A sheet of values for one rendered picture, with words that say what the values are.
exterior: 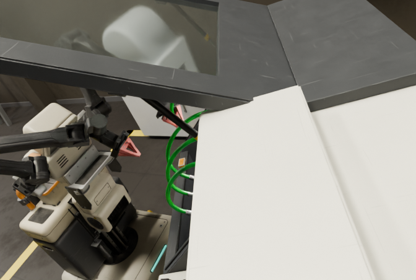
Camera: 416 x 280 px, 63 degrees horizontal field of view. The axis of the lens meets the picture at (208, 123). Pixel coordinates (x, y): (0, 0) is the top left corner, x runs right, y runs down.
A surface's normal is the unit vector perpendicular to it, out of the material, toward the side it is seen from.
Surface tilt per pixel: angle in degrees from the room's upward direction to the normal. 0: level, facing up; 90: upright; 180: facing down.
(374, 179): 0
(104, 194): 98
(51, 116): 42
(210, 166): 0
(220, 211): 0
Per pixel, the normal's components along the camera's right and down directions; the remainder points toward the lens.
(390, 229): -0.33, -0.77
